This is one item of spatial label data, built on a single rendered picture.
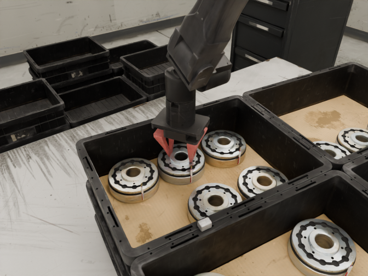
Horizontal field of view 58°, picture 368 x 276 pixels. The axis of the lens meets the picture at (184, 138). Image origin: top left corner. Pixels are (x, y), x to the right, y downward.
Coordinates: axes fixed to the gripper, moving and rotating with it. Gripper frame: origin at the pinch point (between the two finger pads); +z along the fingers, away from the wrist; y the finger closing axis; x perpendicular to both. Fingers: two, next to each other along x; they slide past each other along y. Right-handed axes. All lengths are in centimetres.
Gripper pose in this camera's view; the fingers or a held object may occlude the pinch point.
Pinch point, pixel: (180, 155)
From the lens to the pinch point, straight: 71.3
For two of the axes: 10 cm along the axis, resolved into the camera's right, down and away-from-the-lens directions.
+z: 0.0, 7.9, 6.1
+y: -9.2, -2.4, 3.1
